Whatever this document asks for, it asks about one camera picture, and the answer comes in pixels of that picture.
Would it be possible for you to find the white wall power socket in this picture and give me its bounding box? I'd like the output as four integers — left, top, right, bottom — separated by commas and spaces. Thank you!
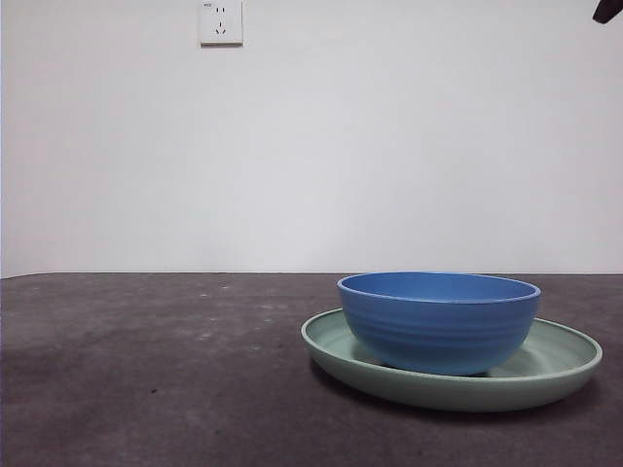
198, 0, 244, 49

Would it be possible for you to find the blue ribbed bowl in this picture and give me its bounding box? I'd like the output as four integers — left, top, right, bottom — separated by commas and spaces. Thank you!
336, 270, 542, 377

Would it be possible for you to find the pale green round plate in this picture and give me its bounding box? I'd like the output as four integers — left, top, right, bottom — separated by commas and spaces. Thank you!
300, 306, 604, 413

